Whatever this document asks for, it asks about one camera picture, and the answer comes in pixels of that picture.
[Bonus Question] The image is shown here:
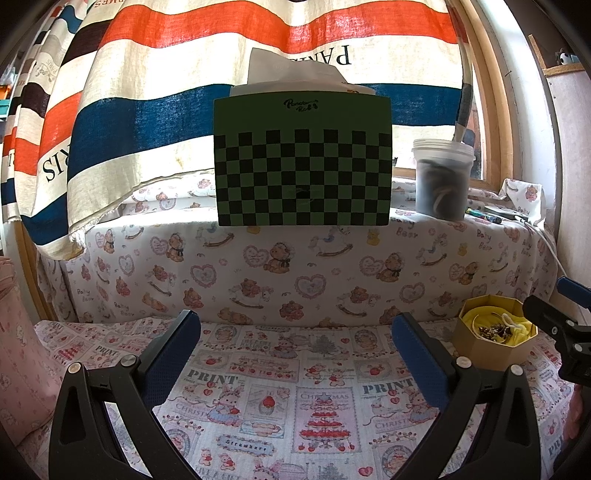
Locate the wooden window frame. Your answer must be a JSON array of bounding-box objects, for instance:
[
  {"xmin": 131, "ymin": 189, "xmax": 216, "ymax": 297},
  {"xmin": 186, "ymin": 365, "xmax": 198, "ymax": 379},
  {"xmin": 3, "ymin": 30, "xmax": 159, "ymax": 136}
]
[{"xmin": 447, "ymin": 0, "xmax": 514, "ymax": 195}]

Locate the pile of jewelry pieces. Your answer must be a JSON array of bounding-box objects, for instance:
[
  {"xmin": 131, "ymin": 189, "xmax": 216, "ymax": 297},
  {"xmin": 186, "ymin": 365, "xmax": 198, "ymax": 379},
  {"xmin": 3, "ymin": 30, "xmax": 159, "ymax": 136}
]
[{"xmin": 478, "ymin": 313, "xmax": 525, "ymax": 344}]

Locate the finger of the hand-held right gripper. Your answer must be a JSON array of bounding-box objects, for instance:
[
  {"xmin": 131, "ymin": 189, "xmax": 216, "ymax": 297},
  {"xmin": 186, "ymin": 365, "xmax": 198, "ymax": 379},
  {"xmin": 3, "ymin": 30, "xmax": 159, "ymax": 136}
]
[
  {"xmin": 556, "ymin": 276, "xmax": 591, "ymax": 302},
  {"xmin": 523, "ymin": 295, "xmax": 591, "ymax": 352}
]

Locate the pink cloth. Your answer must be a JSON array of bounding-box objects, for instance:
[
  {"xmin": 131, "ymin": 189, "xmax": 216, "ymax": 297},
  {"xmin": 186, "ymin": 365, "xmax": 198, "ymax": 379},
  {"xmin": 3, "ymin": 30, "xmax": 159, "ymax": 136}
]
[{"xmin": 0, "ymin": 256, "xmax": 66, "ymax": 467}]

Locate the green black checkered tissue box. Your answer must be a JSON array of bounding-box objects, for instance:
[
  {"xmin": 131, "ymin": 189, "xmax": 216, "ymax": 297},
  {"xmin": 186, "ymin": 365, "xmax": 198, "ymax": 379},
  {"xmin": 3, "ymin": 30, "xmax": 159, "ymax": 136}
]
[{"xmin": 212, "ymin": 91, "xmax": 393, "ymax": 228}]

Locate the teddy bear printed cloth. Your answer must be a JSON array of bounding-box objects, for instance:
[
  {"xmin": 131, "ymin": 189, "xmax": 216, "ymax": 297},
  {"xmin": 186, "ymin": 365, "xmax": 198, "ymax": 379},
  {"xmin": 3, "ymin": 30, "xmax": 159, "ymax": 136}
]
[{"xmin": 36, "ymin": 171, "xmax": 568, "ymax": 326}]

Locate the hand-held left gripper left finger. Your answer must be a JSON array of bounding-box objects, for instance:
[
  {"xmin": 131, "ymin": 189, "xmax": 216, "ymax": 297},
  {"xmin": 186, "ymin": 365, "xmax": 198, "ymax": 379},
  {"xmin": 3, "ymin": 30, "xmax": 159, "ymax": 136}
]
[{"xmin": 48, "ymin": 309, "xmax": 202, "ymax": 480}]

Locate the white tissue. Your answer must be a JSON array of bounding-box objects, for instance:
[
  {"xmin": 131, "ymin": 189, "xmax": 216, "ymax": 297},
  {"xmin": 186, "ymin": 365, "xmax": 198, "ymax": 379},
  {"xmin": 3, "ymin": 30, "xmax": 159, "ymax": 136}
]
[{"xmin": 229, "ymin": 47, "xmax": 377, "ymax": 97}]

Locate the octagonal cardboard box yellow lining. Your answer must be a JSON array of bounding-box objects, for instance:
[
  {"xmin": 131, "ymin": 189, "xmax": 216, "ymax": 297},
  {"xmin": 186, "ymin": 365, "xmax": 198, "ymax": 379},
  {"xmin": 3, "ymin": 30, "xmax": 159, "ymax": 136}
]
[{"xmin": 451, "ymin": 295, "xmax": 539, "ymax": 372}]

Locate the dark flat case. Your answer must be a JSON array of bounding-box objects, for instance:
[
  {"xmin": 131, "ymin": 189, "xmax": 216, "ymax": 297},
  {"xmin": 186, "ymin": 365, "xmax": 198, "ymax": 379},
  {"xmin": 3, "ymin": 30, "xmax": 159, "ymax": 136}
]
[{"xmin": 482, "ymin": 205, "xmax": 530, "ymax": 221}]

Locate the translucent plastic tub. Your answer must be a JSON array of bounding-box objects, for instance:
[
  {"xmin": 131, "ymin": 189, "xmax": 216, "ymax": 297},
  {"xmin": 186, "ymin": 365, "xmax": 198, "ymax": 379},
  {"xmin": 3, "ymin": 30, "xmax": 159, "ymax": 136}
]
[{"xmin": 412, "ymin": 137, "xmax": 476, "ymax": 221}]

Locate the striped curtain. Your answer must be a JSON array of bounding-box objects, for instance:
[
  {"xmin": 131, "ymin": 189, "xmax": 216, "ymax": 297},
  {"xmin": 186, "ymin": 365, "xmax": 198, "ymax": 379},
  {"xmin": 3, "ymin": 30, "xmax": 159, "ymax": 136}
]
[{"xmin": 0, "ymin": 0, "xmax": 476, "ymax": 261}]

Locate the strawberry printed cloth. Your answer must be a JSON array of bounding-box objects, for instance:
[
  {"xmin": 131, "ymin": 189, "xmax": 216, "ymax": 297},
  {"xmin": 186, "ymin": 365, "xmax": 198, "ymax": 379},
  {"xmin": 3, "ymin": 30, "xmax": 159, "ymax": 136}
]
[{"xmin": 21, "ymin": 318, "xmax": 575, "ymax": 480}]

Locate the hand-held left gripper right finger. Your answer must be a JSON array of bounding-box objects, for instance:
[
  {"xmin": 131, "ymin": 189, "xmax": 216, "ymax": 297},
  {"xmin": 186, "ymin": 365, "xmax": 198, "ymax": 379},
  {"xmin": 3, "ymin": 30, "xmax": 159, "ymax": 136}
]
[{"xmin": 391, "ymin": 312, "xmax": 554, "ymax": 480}]

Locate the white cable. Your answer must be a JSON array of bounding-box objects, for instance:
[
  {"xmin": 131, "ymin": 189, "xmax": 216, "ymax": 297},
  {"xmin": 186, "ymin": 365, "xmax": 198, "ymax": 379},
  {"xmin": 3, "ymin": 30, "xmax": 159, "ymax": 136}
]
[{"xmin": 521, "ymin": 218, "xmax": 572, "ymax": 278}]

